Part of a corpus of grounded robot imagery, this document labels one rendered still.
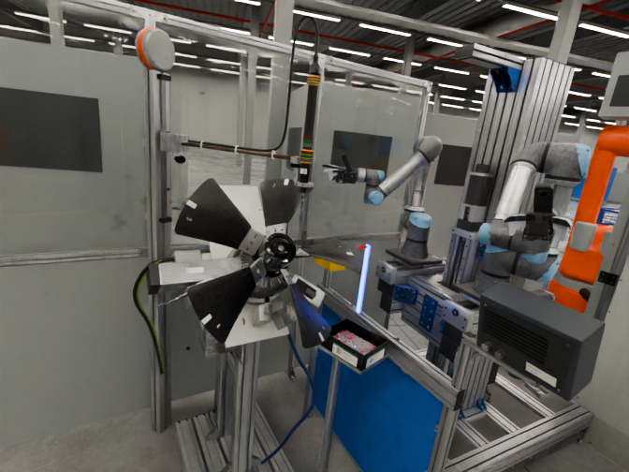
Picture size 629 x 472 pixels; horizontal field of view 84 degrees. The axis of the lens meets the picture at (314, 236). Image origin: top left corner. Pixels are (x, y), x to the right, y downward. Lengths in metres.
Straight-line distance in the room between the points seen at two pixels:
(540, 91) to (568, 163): 0.43
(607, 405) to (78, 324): 2.88
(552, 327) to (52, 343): 1.98
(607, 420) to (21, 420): 3.10
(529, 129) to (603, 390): 1.60
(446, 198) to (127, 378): 4.52
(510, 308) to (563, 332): 0.13
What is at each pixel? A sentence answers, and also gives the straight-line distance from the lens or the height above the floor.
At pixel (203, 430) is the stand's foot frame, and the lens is 2.17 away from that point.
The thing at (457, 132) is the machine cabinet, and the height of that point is 1.90.
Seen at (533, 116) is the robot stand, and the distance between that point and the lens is 1.87.
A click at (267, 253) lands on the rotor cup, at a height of 1.21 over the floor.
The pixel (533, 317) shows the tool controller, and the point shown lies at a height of 1.23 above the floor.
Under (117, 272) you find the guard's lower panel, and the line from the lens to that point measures 1.94.
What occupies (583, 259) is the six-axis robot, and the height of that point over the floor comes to 0.63.
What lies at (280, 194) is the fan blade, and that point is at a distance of 1.42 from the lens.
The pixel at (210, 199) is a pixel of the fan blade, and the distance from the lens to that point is 1.26.
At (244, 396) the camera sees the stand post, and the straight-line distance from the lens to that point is 1.68.
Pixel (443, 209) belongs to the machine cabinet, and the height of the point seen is 0.82.
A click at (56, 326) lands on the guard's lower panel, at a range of 2.05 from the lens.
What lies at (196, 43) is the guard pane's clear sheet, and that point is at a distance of 1.89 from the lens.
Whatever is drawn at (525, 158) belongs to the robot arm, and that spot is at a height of 1.61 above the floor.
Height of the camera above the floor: 1.60
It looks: 15 degrees down
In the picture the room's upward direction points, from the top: 6 degrees clockwise
